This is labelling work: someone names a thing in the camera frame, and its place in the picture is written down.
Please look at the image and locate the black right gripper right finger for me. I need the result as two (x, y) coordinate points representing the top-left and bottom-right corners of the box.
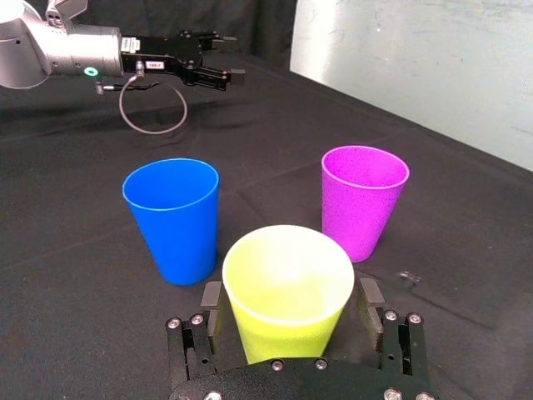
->
(356, 277), (431, 378)

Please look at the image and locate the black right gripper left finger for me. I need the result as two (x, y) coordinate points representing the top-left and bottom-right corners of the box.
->
(165, 281), (224, 392)

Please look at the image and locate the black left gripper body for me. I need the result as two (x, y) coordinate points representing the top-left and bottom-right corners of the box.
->
(120, 29), (217, 88)

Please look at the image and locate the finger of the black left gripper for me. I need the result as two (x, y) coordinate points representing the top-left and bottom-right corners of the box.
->
(186, 64), (247, 92)
(198, 32), (238, 55)

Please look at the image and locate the yellow-green plastic cup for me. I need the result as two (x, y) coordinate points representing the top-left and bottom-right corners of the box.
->
(222, 224), (356, 366)

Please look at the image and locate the blue plastic cup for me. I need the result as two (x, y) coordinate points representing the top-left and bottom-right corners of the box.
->
(122, 157), (221, 287)

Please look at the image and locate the purple plastic cup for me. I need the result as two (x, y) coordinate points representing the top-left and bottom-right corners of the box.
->
(321, 145), (411, 264)

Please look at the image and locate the black table cloth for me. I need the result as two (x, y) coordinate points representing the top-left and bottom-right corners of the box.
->
(0, 0), (533, 400)

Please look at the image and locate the thin dark looped cable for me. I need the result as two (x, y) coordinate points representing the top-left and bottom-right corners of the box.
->
(94, 71), (189, 136)

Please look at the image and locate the plain pale wall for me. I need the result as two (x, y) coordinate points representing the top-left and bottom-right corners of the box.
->
(289, 0), (533, 172)

